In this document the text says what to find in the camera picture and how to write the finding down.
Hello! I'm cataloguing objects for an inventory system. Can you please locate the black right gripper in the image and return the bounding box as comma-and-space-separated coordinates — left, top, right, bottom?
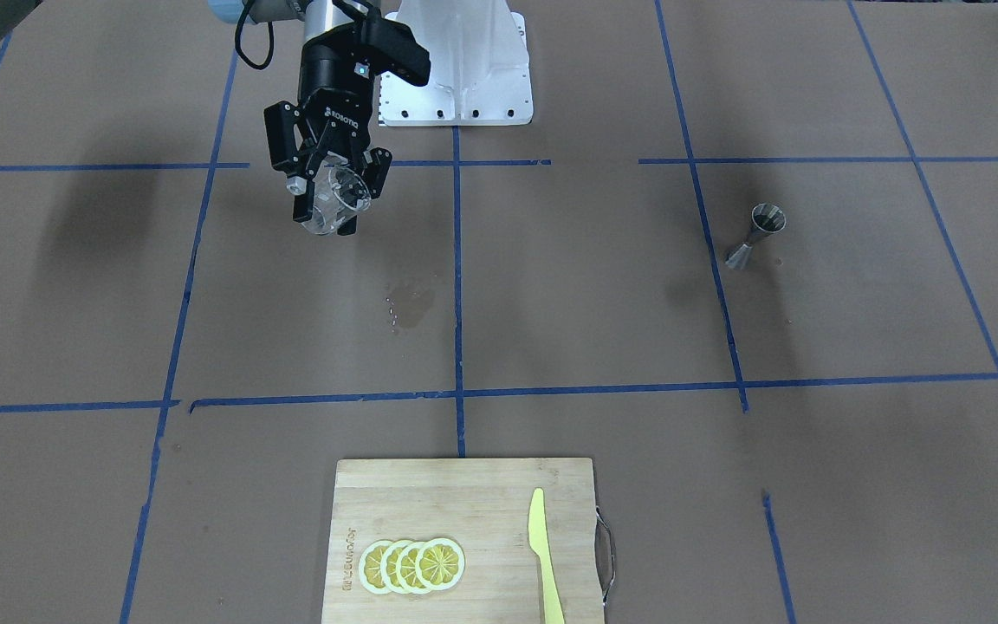
265, 39, 393, 237

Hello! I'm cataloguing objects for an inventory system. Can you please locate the clear glass measuring cup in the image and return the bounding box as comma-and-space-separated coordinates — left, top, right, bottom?
300, 165, 345, 236

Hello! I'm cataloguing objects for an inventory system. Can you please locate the steel double jigger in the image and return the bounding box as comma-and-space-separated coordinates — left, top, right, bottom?
724, 203, 787, 271

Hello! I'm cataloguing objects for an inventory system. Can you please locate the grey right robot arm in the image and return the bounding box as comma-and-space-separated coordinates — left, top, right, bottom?
0, 1, 301, 269

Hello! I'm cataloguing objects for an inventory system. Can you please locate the bamboo cutting board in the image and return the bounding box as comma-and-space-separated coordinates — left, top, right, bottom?
321, 458, 606, 623

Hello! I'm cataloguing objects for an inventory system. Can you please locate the yellow plastic knife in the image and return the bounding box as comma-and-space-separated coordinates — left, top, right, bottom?
528, 487, 566, 623

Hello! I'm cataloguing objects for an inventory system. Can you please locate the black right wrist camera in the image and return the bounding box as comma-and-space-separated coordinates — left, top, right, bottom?
358, 15, 431, 87

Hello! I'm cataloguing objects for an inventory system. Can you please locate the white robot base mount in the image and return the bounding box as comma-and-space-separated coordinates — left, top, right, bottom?
378, 1, 535, 127

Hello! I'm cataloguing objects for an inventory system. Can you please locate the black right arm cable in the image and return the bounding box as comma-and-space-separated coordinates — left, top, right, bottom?
234, 0, 309, 70

